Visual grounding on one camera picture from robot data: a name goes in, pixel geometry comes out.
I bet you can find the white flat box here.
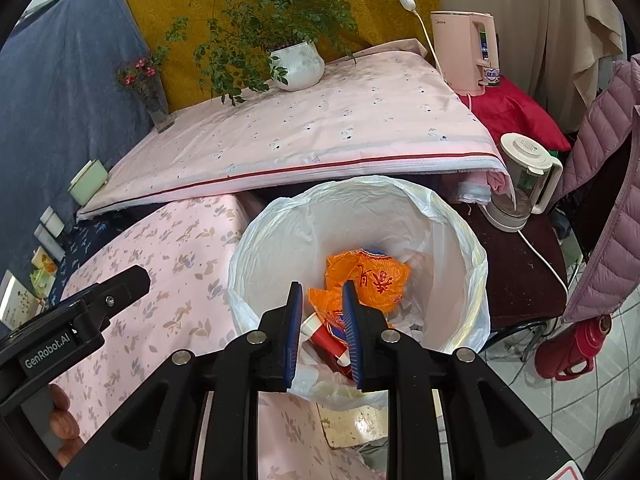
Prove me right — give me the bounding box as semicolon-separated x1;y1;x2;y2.
0;269;42;332

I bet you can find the short white bottle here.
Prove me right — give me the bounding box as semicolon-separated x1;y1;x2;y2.
39;204;66;236

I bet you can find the dark brown side table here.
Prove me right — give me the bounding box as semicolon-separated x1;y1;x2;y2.
450;199;571;347

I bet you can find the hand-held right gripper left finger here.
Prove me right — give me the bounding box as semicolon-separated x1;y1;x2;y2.
60;281;304;480

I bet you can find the bin with white plastic liner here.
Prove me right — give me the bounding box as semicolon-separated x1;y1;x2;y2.
227;175;491;412

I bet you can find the green and yellow small box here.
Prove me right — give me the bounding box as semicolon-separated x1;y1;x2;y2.
27;267;56;297

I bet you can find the tall white bottle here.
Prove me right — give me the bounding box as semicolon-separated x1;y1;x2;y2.
33;223;64;262

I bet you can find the blue hanging blanket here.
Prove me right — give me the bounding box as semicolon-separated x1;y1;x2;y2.
0;0;154;282

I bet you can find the yellow hanging blanket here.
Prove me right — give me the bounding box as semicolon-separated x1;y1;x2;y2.
112;0;442;114

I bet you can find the pink floral tablecloth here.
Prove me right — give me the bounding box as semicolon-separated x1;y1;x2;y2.
49;194;387;480

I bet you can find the orange plastic bag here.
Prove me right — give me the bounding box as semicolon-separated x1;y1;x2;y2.
307;248;412;334

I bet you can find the red and white paper cup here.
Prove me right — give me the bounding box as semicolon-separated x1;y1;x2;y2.
300;312;354;377

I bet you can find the person's left hand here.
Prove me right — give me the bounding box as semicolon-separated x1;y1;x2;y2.
49;385;86;467

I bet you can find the yellow and orange small box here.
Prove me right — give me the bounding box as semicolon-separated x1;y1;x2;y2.
29;247;59;274

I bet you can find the glass kettle with white lid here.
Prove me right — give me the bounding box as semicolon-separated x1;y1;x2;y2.
482;132;565;234

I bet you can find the red thermos flask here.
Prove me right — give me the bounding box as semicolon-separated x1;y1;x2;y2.
533;313;614;381

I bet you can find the pale green box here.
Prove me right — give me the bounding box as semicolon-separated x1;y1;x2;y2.
67;158;110;206

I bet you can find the beige curtain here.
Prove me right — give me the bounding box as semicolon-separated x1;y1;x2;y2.
432;0;629;134

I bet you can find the glass vase with pink flowers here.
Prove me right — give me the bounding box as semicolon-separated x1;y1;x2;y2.
117;54;171;129

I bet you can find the pink electric kettle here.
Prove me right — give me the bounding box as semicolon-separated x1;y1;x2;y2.
429;9;502;97

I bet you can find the pink down jacket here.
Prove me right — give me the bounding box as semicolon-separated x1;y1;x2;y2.
549;54;640;327

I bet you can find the red cloth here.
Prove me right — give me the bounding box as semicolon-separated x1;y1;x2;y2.
467;74;572;154

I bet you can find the dark blue floral cloth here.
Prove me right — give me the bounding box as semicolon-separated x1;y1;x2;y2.
42;209;147;312

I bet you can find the white kettle cable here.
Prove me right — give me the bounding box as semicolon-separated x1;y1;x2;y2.
517;229;571;307

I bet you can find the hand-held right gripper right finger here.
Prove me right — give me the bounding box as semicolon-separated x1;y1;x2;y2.
342;280;576;480

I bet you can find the pink printed bed sheet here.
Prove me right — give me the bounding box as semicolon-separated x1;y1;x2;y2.
77;37;514;221

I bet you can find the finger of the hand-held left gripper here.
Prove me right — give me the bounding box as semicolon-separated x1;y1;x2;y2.
64;264;152;342

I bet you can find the green plant in white pot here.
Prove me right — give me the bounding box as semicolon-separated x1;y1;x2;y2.
165;0;387;107

